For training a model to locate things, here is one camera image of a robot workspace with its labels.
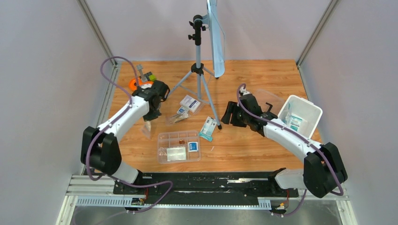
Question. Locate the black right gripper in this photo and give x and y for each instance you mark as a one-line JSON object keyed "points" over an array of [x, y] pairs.
{"points": [[232, 108]]}

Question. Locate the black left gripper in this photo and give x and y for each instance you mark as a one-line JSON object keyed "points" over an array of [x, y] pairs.
{"points": [[149, 117]]}

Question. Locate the cotton swab bag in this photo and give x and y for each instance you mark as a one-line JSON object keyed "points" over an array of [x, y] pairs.
{"points": [[177, 118]]}

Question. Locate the teal white wipe packet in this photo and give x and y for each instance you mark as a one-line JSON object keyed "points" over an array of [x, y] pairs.
{"points": [[294, 121]]}

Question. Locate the clear compartment tray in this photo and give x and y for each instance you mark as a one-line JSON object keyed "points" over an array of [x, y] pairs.
{"points": [[171, 139]]}

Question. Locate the blue square alcohol pad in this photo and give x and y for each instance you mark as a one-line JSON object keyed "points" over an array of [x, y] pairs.
{"points": [[193, 146]]}

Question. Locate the white gauze pad packet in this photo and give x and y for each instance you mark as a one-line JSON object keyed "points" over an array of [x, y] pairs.
{"points": [[176, 154]]}

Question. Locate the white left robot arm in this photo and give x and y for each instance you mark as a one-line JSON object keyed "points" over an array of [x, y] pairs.
{"points": [[100, 145]]}

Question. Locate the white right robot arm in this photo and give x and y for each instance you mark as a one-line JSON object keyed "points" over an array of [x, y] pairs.
{"points": [[323, 170]]}

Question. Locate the orange grey toy fixture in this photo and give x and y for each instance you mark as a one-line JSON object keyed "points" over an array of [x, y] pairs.
{"points": [[143, 79]]}

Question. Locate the clear plastic lid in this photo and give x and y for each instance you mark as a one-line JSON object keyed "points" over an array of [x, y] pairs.
{"points": [[266, 98]]}

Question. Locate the small blue white sachet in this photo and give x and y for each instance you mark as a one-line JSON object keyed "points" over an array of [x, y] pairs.
{"points": [[182, 110]]}

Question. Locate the white boxed gauze pack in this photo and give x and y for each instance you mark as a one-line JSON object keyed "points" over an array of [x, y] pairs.
{"points": [[190, 103]]}

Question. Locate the grey tripod stand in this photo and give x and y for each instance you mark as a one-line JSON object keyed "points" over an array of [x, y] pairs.
{"points": [[203, 94]]}

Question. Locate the long white teal packet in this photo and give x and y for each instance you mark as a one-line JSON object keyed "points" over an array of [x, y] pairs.
{"points": [[208, 129]]}

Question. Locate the white plastic box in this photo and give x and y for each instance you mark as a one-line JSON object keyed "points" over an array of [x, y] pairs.
{"points": [[300, 115]]}

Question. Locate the white tablet panel on tripod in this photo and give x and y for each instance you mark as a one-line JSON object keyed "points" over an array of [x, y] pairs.
{"points": [[217, 36]]}

